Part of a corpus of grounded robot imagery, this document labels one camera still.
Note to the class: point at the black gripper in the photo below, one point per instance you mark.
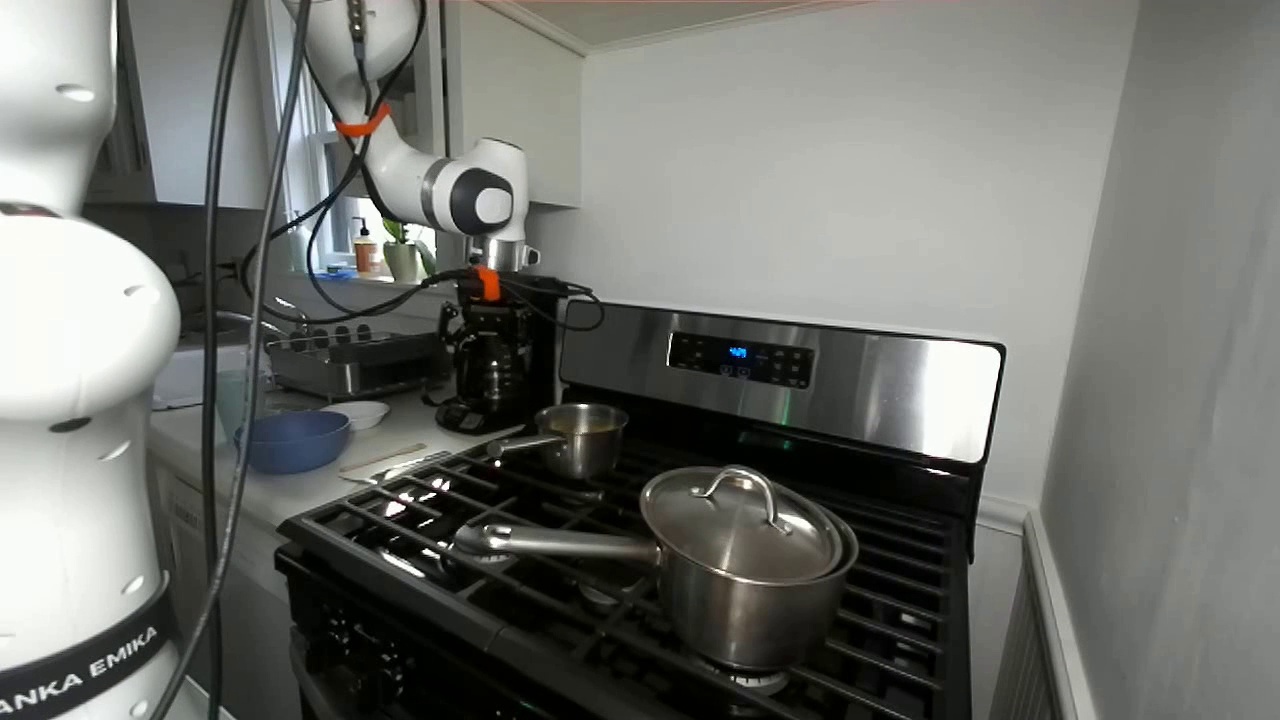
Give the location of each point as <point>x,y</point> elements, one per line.
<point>506,303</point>

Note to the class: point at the small steel saucepan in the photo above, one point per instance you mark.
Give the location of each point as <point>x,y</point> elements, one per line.
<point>587,446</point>

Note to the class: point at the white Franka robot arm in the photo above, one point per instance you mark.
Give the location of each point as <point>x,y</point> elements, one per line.
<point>64,333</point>

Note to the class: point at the white bowl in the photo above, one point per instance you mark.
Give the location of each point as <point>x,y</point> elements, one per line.
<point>363,413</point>

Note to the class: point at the blue bowl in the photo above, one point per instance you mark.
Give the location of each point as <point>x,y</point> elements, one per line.
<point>302,446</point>

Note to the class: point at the black gas stove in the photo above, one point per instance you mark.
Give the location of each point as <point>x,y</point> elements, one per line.
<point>866,385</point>

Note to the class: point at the large steel pot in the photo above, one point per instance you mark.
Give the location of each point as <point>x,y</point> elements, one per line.
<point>745,615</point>

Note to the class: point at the black coffee maker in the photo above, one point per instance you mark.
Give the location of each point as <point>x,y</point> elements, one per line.
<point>501,380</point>

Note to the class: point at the potted green plant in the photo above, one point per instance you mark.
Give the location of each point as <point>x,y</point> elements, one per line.
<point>407,256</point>

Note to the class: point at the small brown bottle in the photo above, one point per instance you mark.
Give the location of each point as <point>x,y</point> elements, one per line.
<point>365,248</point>

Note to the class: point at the metal dish rack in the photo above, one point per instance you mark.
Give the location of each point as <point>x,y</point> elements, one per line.
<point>346,366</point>

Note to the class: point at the teal cup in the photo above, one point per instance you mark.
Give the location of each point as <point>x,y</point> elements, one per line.
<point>229,400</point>

